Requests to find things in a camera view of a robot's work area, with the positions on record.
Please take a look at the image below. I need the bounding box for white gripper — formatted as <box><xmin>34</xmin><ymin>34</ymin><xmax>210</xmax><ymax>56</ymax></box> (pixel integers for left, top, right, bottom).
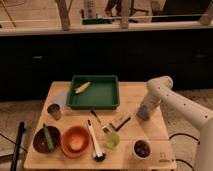
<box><xmin>141</xmin><ymin>92</ymin><xmax>161</xmax><ymax>111</ymax></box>

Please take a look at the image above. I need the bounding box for blue sponge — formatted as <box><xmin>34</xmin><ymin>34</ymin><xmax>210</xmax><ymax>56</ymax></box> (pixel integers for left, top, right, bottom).
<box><xmin>137</xmin><ymin>106</ymin><xmax>150</xmax><ymax>121</ymax></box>

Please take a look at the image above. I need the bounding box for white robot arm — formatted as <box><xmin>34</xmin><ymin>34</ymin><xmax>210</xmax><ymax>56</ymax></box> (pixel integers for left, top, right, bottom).
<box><xmin>137</xmin><ymin>76</ymin><xmax>213</xmax><ymax>171</ymax></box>

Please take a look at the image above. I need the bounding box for green plastic tray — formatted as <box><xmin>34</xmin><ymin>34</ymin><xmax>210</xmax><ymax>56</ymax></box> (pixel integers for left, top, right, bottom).
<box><xmin>67</xmin><ymin>75</ymin><xmax>120</xmax><ymax>110</ymax></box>

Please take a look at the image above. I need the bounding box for wooden block with black edge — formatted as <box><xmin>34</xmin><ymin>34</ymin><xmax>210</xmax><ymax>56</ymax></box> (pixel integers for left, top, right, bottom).
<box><xmin>110</xmin><ymin>115</ymin><xmax>131</xmax><ymax>131</ymax></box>

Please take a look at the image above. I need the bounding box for white cup with dark contents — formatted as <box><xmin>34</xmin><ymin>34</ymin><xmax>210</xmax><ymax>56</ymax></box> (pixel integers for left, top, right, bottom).
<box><xmin>132</xmin><ymin>139</ymin><xmax>151</xmax><ymax>160</ymax></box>

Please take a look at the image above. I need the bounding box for green plastic cup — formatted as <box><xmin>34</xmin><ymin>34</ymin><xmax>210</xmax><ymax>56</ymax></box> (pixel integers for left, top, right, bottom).
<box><xmin>105</xmin><ymin>132</ymin><xmax>120</xmax><ymax>149</ymax></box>

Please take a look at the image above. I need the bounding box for yellow corn cob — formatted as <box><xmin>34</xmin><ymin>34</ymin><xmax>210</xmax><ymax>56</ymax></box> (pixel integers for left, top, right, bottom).
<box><xmin>75</xmin><ymin>81</ymin><xmax>91</xmax><ymax>94</ymax></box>

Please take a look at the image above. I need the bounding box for orange bowl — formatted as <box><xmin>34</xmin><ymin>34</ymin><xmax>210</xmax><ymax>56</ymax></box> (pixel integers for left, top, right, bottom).
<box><xmin>60</xmin><ymin>126</ymin><xmax>90</xmax><ymax>159</ymax></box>

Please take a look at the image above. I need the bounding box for yellow fruit in bowl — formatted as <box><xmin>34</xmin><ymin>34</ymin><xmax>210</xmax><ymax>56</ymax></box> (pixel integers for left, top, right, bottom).
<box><xmin>70</xmin><ymin>139</ymin><xmax>83</xmax><ymax>151</ymax></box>

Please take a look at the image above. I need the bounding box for green object on shelf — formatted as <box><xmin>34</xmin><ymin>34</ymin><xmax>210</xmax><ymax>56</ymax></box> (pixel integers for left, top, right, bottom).
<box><xmin>82</xmin><ymin>18</ymin><xmax>112</xmax><ymax>25</ymax></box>

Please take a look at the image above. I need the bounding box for small metal cup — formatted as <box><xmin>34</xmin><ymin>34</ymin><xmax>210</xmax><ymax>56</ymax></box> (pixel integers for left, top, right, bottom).
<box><xmin>47</xmin><ymin>104</ymin><xmax>61</xmax><ymax>120</ymax></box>

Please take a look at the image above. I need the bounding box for green cucumber piece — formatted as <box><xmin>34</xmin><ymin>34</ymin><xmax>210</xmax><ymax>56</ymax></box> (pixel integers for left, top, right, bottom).
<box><xmin>43</xmin><ymin>124</ymin><xmax>54</xmax><ymax>150</ymax></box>

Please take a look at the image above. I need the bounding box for dark brown bowl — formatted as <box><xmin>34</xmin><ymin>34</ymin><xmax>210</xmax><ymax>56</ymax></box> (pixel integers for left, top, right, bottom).
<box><xmin>33</xmin><ymin>126</ymin><xmax>61</xmax><ymax>154</ymax></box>

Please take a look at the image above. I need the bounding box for black pole at left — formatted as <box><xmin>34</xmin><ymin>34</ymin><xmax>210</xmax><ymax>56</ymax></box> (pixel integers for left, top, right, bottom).
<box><xmin>10</xmin><ymin>121</ymin><xmax>25</xmax><ymax>171</ymax></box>

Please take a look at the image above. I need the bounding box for black cable on floor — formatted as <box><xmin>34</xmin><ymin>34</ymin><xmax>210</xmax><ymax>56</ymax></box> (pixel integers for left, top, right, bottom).
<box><xmin>168</xmin><ymin>132</ymin><xmax>201</xmax><ymax>171</ymax></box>

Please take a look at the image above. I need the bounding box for white handled dish brush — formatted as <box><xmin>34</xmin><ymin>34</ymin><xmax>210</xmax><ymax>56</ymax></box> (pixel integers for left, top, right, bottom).
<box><xmin>87</xmin><ymin>120</ymin><xmax>106</xmax><ymax>162</ymax></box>

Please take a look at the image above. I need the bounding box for wooden shelf rail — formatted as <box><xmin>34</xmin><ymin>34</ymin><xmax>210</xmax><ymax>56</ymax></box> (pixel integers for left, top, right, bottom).
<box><xmin>0</xmin><ymin>21</ymin><xmax>213</xmax><ymax>36</ymax></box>

